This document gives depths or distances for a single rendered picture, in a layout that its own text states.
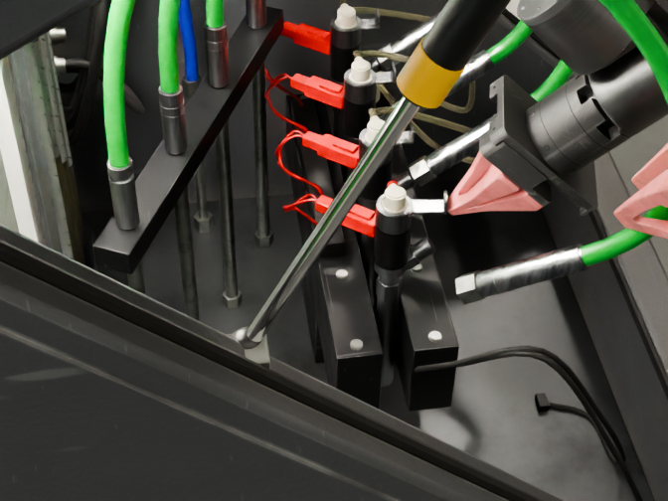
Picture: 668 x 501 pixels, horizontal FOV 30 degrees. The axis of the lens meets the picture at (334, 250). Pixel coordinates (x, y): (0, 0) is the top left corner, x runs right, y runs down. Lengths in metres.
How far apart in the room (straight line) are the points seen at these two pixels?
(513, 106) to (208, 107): 0.27
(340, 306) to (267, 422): 0.49
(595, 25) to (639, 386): 0.40
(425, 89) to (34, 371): 0.19
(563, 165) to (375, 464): 0.36
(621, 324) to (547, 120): 0.32
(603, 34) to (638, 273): 0.35
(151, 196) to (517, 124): 0.28
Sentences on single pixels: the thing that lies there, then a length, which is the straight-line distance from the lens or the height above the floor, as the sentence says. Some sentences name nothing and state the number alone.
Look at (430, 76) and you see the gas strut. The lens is 0.45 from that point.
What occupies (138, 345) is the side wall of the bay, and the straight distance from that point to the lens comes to 0.51.
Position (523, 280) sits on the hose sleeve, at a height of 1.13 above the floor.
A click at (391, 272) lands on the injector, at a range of 0.98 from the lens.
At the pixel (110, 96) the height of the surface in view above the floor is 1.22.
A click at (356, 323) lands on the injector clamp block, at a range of 1.01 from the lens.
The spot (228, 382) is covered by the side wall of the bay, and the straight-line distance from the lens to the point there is 0.53.
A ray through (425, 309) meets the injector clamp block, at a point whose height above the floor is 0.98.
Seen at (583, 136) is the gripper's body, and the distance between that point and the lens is 0.87.
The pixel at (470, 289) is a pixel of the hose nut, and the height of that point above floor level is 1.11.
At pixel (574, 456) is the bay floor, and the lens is 1.14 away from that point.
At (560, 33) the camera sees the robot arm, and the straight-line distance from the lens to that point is 0.83.
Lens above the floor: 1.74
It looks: 45 degrees down
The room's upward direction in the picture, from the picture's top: 1 degrees clockwise
